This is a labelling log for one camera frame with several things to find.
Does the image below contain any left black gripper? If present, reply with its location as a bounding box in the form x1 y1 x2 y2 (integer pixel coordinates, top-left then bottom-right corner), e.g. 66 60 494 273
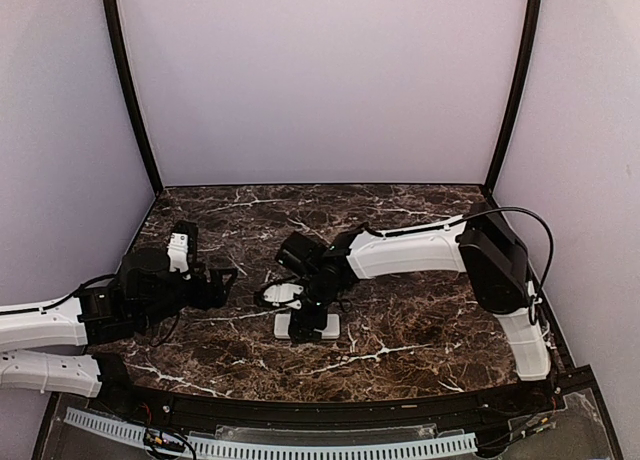
138 261 237 331

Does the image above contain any black frame post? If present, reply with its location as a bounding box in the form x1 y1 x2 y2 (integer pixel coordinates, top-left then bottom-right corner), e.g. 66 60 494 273
102 0 164 197
483 0 542 196

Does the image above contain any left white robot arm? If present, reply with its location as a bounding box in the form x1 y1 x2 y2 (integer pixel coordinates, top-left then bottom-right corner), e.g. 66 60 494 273
1 221 238 416

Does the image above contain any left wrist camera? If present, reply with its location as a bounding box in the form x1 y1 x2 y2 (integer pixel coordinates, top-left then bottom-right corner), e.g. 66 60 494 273
167 233 191 280

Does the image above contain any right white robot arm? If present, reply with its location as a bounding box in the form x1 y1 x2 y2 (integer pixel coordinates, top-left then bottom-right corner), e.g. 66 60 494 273
257 208 551 414

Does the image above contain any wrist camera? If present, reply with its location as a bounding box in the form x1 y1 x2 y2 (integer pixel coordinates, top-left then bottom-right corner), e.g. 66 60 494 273
254 282 304 310
167 233 191 280

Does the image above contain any white remote control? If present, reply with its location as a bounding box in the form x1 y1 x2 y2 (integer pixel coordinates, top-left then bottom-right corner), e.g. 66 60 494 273
273 313 340 340

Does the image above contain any right black frame post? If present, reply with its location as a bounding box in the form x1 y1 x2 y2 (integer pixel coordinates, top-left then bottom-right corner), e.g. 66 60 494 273
483 0 542 196

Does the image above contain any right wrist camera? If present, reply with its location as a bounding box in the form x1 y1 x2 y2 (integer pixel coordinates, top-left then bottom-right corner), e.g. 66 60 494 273
254 282 304 310

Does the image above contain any white slotted cable duct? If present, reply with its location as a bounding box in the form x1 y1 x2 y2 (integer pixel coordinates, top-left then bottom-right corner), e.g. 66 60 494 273
64 407 478 460

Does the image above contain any black curved front rail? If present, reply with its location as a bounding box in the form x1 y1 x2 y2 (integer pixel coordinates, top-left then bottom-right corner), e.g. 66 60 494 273
88 381 565 432

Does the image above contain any left black frame post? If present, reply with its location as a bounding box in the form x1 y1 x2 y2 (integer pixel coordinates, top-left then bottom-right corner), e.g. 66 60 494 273
102 0 164 197

